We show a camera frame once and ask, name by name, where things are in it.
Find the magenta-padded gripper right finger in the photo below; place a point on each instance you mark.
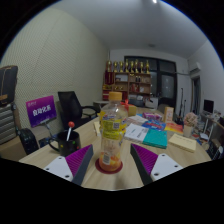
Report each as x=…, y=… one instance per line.
x=166, y=165

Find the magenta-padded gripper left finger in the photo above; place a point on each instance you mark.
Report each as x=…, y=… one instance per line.
x=57, y=166

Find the yellow-labelled orange drink bottle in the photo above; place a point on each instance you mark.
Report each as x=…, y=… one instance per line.
x=112, y=133

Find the black mug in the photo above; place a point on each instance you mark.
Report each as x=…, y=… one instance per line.
x=70, y=146

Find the pale yellow book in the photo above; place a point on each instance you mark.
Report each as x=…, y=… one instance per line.
x=182, y=142

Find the teal book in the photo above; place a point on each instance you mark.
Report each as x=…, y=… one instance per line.
x=155, y=138

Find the orange red book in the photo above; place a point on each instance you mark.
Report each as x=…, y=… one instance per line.
x=174, y=128

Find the black floor bag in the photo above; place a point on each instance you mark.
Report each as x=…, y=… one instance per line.
x=28, y=141

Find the flat round red coaster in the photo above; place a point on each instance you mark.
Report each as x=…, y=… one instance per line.
x=98, y=168

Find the blue book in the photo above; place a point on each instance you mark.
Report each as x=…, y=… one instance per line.
x=154, y=125

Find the red-tipped white stirrer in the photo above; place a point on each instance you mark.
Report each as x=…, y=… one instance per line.
x=71, y=125

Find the white booklet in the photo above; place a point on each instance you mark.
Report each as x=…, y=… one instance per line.
x=136, y=132

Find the orange standing box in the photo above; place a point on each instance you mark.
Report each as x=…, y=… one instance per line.
x=168, y=115

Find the pink flowers in white pot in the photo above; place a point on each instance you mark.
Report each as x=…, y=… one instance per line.
x=190, y=120

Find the pink flat box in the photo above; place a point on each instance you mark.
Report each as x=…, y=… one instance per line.
x=152, y=116

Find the small pale yellow notepad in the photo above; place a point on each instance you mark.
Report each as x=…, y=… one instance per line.
x=96, y=128

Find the purple sign board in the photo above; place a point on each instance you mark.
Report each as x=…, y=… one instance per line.
x=41, y=110

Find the black office chair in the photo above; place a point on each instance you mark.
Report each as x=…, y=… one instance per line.
x=70, y=108

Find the long white-legged side desk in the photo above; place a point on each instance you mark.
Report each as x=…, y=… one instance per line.
x=213, y=128

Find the black tripod stand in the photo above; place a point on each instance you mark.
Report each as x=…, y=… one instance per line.
x=182, y=103

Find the yellow gift box red ribbon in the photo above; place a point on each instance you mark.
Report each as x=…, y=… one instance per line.
x=132, y=110

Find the black computer monitor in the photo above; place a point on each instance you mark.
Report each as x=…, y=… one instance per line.
x=209, y=106

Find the dark glass door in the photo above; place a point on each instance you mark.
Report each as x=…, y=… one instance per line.
x=165, y=81

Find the wooden shelf unit with trophies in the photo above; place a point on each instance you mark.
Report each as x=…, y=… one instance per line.
x=135, y=83

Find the white wall air conditioner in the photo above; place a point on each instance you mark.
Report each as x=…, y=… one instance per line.
x=195, y=68

